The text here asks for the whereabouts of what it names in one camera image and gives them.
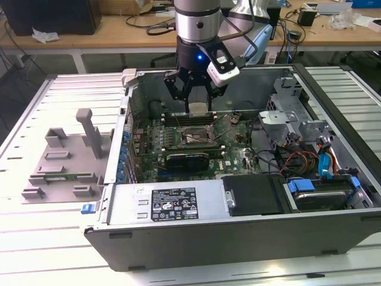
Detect perforated metal drive cage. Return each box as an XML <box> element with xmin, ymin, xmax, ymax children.
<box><xmin>266</xmin><ymin>76</ymin><xmax>310</xmax><ymax>113</ymax></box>

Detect wooden desk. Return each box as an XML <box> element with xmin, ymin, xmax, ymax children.
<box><xmin>0</xmin><ymin>0</ymin><xmax>381</xmax><ymax>74</ymax></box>

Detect silver CPU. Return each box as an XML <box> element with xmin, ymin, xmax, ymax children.
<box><xmin>189</xmin><ymin>101</ymin><xmax>209</xmax><ymax>117</ymax></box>

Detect silver sheet metal bracket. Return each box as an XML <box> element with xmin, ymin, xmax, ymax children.
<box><xmin>258</xmin><ymin>109</ymin><xmax>299</xmax><ymax>135</ymax></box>

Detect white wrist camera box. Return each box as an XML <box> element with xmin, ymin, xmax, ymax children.
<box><xmin>196</xmin><ymin>41</ymin><xmax>241</xmax><ymax>88</ymax></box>

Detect black graphics card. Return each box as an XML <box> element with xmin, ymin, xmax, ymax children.
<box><xmin>165</xmin><ymin>151</ymin><xmax>211</xmax><ymax>173</ymax></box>

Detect orange yellow power wires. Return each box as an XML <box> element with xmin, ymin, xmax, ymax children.
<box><xmin>285</xmin><ymin>150</ymin><xmax>321</xmax><ymax>173</ymax></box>

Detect white paper sheet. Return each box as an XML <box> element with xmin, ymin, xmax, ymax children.
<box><xmin>354</xmin><ymin>14</ymin><xmax>381</xmax><ymax>32</ymax></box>

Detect CPU socket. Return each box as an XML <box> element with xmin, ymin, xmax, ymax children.
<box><xmin>180</xmin><ymin>125</ymin><xmax>215</xmax><ymax>146</ymax></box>

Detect blue flat data wire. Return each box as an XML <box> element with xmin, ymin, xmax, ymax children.
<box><xmin>318</xmin><ymin>145</ymin><xmax>339</xmax><ymax>179</ymax></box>

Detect black camera cable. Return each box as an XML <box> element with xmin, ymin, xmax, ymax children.
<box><xmin>218</xmin><ymin>11</ymin><xmax>259</xmax><ymax>67</ymax></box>

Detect open grey PC case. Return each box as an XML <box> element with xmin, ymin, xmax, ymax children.
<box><xmin>84</xmin><ymin>63</ymin><xmax>381</xmax><ymax>272</ymax></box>

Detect pale grey case handle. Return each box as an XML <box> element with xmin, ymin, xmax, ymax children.
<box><xmin>121</xmin><ymin>68</ymin><xmax>139</xmax><ymax>88</ymax></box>

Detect black optical drive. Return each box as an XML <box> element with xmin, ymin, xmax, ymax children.
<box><xmin>221</xmin><ymin>174</ymin><xmax>291</xmax><ymax>217</ymax></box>

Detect clear plastic bags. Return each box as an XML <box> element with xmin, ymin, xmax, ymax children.
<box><xmin>329</xmin><ymin>8</ymin><xmax>358</xmax><ymax>30</ymax></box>

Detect hard disk in blue carrier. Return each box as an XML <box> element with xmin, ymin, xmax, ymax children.
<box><xmin>285</xmin><ymin>175</ymin><xmax>363</xmax><ymax>213</ymax></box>

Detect crumpled white paper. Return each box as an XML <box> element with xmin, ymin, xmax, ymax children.
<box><xmin>31</xmin><ymin>27</ymin><xmax>60</xmax><ymax>44</ymax></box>

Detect silver power supply with label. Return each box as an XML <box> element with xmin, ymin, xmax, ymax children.
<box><xmin>107</xmin><ymin>178</ymin><xmax>230</xmax><ymax>226</ymax></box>

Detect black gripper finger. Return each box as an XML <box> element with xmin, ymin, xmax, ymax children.
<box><xmin>204</xmin><ymin>77</ymin><xmax>229</xmax><ymax>116</ymax></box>
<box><xmin>163</xmin><ymin>70</ymin><xmax>195</xmax><ymax>114</ymax></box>

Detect green RAM stick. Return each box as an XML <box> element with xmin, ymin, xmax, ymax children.
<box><xmin>43</xmin><ymin>175</ymin><xmax>80</xmax><ymax>182</ymax></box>

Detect grey parts rack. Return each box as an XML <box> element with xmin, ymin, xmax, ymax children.
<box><xmin>20</xmin><ymin>108</ymin><xmax>115</xmax><ymax>205</ymax></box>

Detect black computer tower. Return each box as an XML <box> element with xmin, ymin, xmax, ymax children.
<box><xmin>2</xmin><ymin>0</ymin><xmax>102</xmax><ymax>36</ymax></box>

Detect green motherboard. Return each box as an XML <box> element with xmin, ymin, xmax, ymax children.
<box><xmin>130</xmin><ymin>113</ymin><xmax>282</xmax><ymax>183</ymax></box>

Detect small dark box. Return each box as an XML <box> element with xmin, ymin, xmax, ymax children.
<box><xmin>297</xmin><ymin>8</ymin><xmax>316</xmax><ymax>26</ymax></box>

